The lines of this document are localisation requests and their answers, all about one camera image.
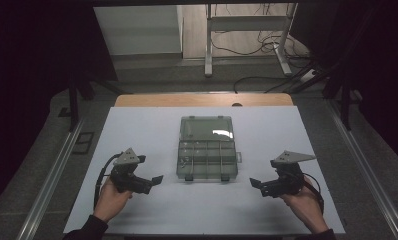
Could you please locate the clear grey compartment box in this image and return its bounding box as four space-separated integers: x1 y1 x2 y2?
176 115 243 183

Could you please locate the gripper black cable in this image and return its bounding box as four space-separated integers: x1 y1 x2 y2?
93 152 123 210
302 172 325 215

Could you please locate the white desk frame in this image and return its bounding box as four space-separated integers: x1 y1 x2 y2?
204 3 299 78

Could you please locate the white table mat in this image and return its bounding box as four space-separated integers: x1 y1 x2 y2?
63 105 346 236

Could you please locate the tangle of black floor cables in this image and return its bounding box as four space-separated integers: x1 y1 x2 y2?
209 3 312 62

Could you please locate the white cabinet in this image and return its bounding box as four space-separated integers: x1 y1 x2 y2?
93 4 185 57

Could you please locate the person's left hand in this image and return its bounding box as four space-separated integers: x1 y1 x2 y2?
93 177 134 224

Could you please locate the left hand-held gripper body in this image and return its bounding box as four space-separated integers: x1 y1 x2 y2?
110 147 154 195

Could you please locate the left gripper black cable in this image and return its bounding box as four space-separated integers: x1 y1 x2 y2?
93 152 123 210

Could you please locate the person's right hand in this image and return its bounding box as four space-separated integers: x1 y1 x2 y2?
280 177 330 235

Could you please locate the long black floor cable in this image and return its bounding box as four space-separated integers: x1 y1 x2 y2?
232 59 316 95

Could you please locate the dark curtain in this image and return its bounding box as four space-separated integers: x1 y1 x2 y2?
291 0 398 171
0 0 119 214

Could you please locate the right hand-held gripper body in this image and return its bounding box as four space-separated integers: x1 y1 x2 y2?
259 150 318 198

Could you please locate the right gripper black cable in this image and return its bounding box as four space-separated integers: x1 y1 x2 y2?
302 172 325 215

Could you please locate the black metal stand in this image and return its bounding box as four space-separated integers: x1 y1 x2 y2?
66 74 133 133
286 4 381 132

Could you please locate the white power strip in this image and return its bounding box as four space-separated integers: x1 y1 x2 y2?
298 68 319 84

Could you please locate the aluminium floor rail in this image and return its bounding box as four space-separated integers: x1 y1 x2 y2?
16 119 85 240
326 99 398 240

